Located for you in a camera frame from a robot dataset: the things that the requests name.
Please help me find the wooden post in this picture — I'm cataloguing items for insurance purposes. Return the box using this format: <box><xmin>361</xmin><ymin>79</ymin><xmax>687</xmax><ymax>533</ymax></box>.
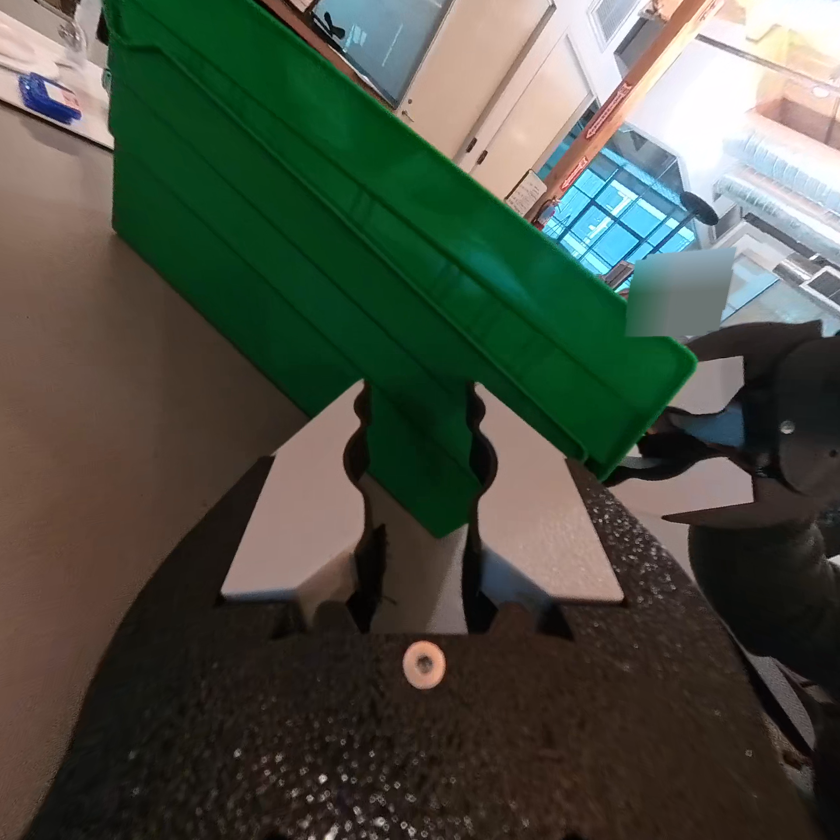
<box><xmin>541</xmin><ymin>0</ymin><xmax>723</xmax><ymax>198</ymax></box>

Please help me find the black disc stand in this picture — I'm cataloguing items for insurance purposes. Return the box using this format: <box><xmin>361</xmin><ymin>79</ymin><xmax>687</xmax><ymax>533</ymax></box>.
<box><xmin>679</xmin><ymin>192</ymin><xmax>720</xmax><ymax>228</ymax></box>

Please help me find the small whiteboard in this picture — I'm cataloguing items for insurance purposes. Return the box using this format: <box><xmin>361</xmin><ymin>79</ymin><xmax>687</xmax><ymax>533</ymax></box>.
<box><xmin>507</xmin><ymin>169</ymin><xmax>547</xmax><ymax>215</ymax></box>

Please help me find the metal air duct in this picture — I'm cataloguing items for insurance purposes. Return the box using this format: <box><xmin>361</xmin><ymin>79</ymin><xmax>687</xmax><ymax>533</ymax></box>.
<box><xmin>715</xmin><ymin>128</ymin><xmax>840</xmax><ymax>232</ymax></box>

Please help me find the white door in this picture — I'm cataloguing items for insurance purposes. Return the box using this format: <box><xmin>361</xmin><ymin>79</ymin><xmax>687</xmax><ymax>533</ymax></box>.
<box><xmin>400</xmin><ymin>0</ymin><xmax>555</xmax><ymax>126</ymax></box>
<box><xmin>459</xmin><ymin>33</ymin><xmax>598</xmax><ymax>178</ymax></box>

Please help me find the wooden workbench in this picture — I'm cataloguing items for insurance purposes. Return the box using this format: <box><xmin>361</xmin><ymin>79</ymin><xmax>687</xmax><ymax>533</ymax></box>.
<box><xmin>262</xmin><ymin>0</ymin><xmax>403</xmax><ymax>111</ymax></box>

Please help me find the wall vent grille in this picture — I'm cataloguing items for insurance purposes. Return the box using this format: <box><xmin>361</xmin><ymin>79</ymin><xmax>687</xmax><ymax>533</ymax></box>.
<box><xmin>587</xmin><ymin>0</ymin><xmax>641</xmax><ymax>47</ymax></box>

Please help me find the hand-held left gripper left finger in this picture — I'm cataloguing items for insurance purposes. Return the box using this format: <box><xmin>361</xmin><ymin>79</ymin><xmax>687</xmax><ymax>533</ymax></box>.
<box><xmin>220</xmin><ymin>379</ymin><xmax>388</xmax><ymax>634</ymax></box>

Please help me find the long red arrow sign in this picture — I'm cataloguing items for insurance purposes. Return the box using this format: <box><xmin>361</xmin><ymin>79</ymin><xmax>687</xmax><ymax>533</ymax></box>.
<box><xmin>586</xmin><ymin>82</ymin><xmax>632</xmax><ymax>139</ymax></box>

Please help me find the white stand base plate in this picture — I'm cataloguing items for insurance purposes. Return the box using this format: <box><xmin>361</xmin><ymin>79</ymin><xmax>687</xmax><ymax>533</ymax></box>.
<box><xmin>0</xmin><ymin>0</ymin><xmax>116</xmax><ymax>152</ymax></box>

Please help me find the small blue box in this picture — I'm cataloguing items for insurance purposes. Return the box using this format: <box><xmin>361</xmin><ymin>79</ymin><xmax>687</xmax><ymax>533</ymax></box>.
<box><xmin>17</xmin><ymin>72</ymin><xmax>84</xmax><ymax>125</ymax></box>

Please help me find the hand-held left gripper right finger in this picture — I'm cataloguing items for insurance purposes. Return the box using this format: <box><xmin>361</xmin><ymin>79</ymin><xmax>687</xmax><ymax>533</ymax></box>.
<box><xmin>459</xmin><ymin>384</ymin><xmax>626</xmax><ymax>634</ymax></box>

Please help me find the green plastic bin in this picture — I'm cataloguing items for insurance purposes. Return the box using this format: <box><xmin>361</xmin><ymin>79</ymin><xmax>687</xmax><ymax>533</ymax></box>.
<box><xmin>105</xmin><ymin>26</ymin><xmax>592</xmax><ymax>540</ymax></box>
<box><xmin>104</xmin><ymin>0</ymin><xmax>698</xmax><ymax>487</ymax></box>

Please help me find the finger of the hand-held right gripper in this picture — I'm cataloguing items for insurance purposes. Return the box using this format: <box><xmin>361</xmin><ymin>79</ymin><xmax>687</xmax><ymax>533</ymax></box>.
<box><xmin>604</xmin><ymin>453</ymin><xmax>757</xmax><ymax>521</ymax></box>
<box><xmin>637</xmin><ymin>356</ymin><xmax>747</xmax><ymax>460</ymax></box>

